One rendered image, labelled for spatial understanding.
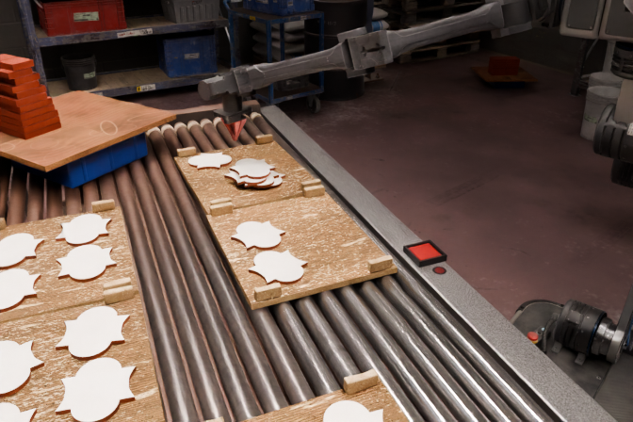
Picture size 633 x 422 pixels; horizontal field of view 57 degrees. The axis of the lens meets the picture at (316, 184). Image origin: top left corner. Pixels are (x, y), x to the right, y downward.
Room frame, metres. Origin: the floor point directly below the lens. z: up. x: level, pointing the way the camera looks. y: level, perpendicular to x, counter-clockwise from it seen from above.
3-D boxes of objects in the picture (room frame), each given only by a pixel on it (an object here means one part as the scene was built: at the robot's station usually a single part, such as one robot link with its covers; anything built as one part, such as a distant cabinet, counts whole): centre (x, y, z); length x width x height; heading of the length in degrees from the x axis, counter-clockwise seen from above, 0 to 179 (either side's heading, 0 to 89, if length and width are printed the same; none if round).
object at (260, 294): (0.99, 0.10, 0.95); 0.06 x 0.02 x 0.03; 113
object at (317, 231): (1.22, 0.05, 0.93); 0.41 x 0.35 x 0.02; 23
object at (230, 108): (1.63, 0.25, 1.15); 0.10 x 0.07 x 0.07; 138
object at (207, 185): (1.61, 0.22, 0.93); 0.41 x 0.35 x 0.02; 25
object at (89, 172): (1.73, 0.77, 0.97); 0.31 x 0.31 x 0.10; 58
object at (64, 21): (5.20, 2.05, 0.78); 0.66 x 0.45 x 0.28; 120
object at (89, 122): (1.77, 0.82, 1.03); 0.50 x 0.50 x 0.02; 58
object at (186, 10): (5.66, 1.19, 0.76); 0.50 x 0.36 x 0.24; 126
